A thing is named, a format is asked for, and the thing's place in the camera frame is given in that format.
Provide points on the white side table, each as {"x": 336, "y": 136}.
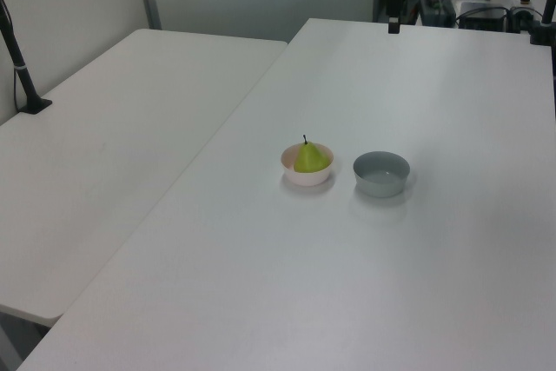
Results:
{"x": 108, "y": 136}

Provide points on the pink bowl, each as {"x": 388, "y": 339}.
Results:
{"x": 304, "y": 179}

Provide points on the green pear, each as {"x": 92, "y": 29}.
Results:
{"x": 309, "y": 160}

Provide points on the black box device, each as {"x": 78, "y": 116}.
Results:
{"x": 482, "y": 19}

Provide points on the black pole with base plate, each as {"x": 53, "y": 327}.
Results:
{"x": 21, "y": 71}

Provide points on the black pole with clamp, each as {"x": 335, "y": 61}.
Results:
{"x": 538, "y": 32}

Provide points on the green and black device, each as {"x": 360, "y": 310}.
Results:
{"x": 436, "y": 8}

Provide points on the grey bowl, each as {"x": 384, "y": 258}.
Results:
{"x": 378, "y": 186}

